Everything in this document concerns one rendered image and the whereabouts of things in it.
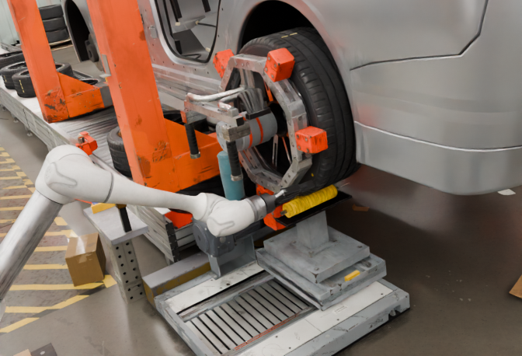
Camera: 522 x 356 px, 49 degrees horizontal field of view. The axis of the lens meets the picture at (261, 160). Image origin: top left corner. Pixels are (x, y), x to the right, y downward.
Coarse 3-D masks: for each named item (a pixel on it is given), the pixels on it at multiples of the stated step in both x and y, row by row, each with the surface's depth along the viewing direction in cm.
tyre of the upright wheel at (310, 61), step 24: (264, 48) 215; (288, 48) 207; (312, 48) 208; (312, 72) 202; (336, 72) 206; (312, 96) 200; (336, 96) 204; (312, 120) 204; (336, 120) 203; (336, 144) 206; (264, 168) 247; (312, 168) 214; (336, 168) 213; (312, 192) 223
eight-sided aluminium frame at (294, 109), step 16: (240, 64) 218; (256, 64) 207; (224, 80) 234; (288, 96) 204; (288, 112) 199; (304, 112) 201; (288, 128) 203; (240, 160) 246; (256, 160) 244; (304, 160) 206; (256, 176) 238; (272, 176) 235; (288, 176) 215
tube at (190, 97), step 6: (240, 72) 219; (246, 84) 219; (234, 90) 218; (240, 90) 218; (186, 96) 224; (192, 96) 220; (198, 96) 217; (204, 96) 215; (210, 96) 215; (216, 96) 215; (222, 96) 216; (198, 102) 218; (204, 102) 216
